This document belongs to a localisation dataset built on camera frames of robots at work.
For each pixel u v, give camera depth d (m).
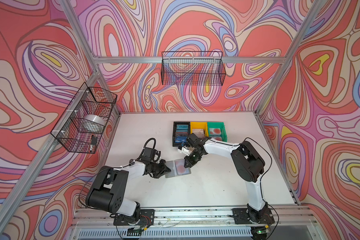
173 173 0.88
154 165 0.77
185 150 0.86
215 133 1.05
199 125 1.03
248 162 0.52
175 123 1.05
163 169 0.79
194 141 0.78
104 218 0.75
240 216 0.73
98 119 0.73
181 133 1.04
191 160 0.82
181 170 0.89
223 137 1.00
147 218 0.72
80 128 0.73
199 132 1.05
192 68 0.96
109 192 0.44
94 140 0.73
